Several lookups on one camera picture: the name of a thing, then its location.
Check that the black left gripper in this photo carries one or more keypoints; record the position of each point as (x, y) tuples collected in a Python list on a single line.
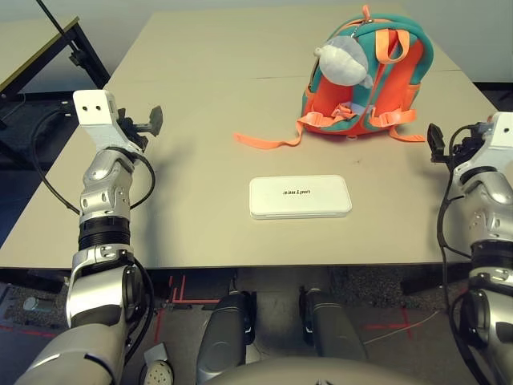
[(134, 132)]

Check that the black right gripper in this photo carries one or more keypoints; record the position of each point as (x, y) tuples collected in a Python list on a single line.
[(467, 148)]

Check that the teal and orange backpack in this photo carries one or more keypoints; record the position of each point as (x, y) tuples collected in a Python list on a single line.
[(401, 80)]

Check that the grey white plush toy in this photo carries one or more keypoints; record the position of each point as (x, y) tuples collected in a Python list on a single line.
[(340, 60)]

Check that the white pencil case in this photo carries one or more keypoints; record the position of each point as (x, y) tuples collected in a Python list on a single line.
[(300, 204)]

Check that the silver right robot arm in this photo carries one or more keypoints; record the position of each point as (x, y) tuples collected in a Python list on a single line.
[(493, 208)]

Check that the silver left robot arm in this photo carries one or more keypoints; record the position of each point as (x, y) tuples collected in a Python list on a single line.
[(100, 280)]

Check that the thin black pole with clamp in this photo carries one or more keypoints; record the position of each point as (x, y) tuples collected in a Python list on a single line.
[(56, 26)]

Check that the black foam floor mat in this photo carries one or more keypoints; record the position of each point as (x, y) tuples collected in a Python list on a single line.
[(16, 136)]

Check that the black table foot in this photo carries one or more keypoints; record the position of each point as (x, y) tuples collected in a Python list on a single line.
[(421, 286), (44, 280)]

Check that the beige black-framed side table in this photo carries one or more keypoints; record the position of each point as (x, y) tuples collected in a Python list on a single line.
[(24, 40)]

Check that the grey robot right leg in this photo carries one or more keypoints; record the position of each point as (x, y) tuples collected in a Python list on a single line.
[(332, 329)]

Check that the grey robot leg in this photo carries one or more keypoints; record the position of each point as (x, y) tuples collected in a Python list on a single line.
[(332, 329), (224, 333)]

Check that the clear plastic bottle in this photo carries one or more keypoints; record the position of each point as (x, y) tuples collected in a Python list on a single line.
[(36, 305)]

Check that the grey robot left leg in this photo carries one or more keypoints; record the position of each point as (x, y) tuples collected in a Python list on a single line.
[(224, 333)]

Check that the white perforated clog shoe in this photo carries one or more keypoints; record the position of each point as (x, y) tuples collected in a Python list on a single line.
[(158, 373)]

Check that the grey robot torso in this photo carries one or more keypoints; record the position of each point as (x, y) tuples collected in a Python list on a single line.
[(304, 373)]

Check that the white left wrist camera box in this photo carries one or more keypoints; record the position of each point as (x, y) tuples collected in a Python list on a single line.
[(94, 110)]

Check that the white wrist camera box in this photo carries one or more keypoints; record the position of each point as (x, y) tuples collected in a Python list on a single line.
[(501, 132), (94, 110)]

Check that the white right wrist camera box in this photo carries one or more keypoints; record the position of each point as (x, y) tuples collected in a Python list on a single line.
[(501, 132)]

